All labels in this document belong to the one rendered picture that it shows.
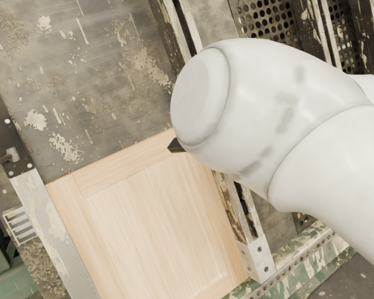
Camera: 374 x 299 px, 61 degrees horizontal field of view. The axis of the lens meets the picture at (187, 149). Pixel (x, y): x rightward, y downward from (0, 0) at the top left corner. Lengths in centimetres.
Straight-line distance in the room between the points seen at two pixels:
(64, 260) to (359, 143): 63
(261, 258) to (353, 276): 129
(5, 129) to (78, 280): 34
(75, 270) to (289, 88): 62
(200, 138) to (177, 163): 58
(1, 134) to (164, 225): 41
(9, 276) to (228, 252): 53
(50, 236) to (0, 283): 16
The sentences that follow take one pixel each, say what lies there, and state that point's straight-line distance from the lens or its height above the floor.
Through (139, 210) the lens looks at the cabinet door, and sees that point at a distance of 77.
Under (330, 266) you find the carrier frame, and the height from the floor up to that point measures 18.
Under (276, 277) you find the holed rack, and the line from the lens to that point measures 102.
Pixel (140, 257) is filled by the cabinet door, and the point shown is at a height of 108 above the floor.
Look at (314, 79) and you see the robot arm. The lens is 23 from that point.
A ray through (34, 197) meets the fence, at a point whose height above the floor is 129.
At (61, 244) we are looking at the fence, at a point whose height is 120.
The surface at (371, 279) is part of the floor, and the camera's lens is 221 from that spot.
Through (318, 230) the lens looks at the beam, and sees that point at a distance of 112.
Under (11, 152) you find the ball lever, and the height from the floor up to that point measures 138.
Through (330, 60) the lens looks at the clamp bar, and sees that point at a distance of 107.
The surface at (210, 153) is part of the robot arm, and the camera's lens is 21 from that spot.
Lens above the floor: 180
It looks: 45 degrees down
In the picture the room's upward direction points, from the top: straight up
